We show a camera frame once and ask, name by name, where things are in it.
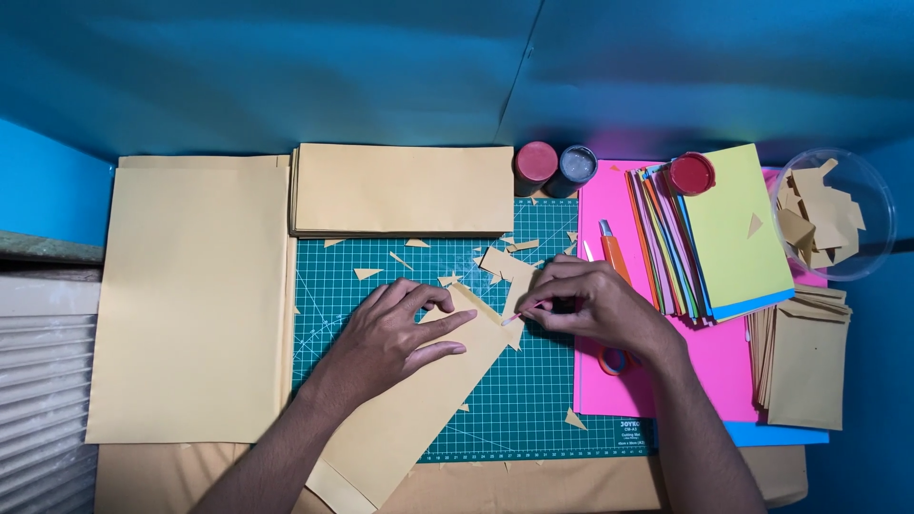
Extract orange handled scissors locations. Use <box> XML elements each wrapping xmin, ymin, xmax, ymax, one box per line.
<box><xmin>596</xmin><ymin>346</ymin><xmax>641</xmax><ymax>378</ymax></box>

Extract long brown paper envelope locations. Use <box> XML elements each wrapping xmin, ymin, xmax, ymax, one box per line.
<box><xmin>306</xmin><ymin>282</ymin><xmax>527</xmax><ymax>514</ymax></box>

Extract small red lid jar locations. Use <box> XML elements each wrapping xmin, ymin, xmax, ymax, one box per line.
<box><xmin>668</xmin><ymin>151</ymin><xmax>717</xmax><ymax>197</ymax></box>

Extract person's left hand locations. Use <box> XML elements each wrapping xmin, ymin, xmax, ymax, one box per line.
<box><xmin>318</xmin><ymin>278</ymin><xmax>478</xmax><ymax>414</ymax></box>

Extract clear plastic bowl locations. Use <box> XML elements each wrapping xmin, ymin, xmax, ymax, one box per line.
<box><xmin>769</xmin><ymin>147</ymin><xmax>898</xmax><ymax>282</ymax></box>

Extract brown paper offcuts heap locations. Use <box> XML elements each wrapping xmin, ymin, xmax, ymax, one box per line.
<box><xmin>776</xmin><ymin>158</ymin><xmax>867</xmax><ymax>271</ymax></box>

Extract stack of coloured papers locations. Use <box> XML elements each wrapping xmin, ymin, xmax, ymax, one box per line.
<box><xmin>625</xmin><ymin>143</ymin><xmax>796</xmax><ymax>326</ymax></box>

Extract orange utility knife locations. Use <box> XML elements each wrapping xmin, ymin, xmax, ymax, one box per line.
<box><xmin>597</xmin><ymin>218</ymin><xmax>634</xmax><ymax>288</ymax></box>

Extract green cutting mat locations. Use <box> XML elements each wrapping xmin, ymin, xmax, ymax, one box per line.
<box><xmin>291</xmin><ymin>198</ymin><xmax>655</xmax><ymax>464</ymax></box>

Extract stack of small brown envelopes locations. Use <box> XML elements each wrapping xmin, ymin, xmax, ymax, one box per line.
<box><xmin>745</xmin><ymin>283</ymin><xmax>854</xmax><ymax>432</ymax></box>

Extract white corrugated panel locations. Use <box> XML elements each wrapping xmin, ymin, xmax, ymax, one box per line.
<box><xmin>0</xmin><ymin>274</ymin><xmax>101</xmax><ymax>514</ymax></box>

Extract large brown paper sheets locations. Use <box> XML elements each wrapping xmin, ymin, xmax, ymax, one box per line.
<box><xmin>85</xmin><ymin>155</ymin><xmax>298</xmax><ymax>445</ymax></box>

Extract pink paper sheet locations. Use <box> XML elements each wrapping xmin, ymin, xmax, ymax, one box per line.
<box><xmin>573</xmin><ymin>159</ymin><xmax>829</xmax><ymax>424</ymax></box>

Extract person's right hand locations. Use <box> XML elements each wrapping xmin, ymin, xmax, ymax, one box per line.
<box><xmin>514</xmin><ymin>255</ymin><xmax>686</xmax><ymax>366</ymax></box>

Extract thin pink stick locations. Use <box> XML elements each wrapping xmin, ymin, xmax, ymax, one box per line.
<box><xmin>501</xmin><ymin>303</ymin><xmax>545</xmax><ymax>328</ymax></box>

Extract scattered brown paper scraps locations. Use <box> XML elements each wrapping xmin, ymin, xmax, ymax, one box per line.
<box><xmin>323</xmin><ymin>229</ymin><xmax>580</xmax><ymax>352</ymax></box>

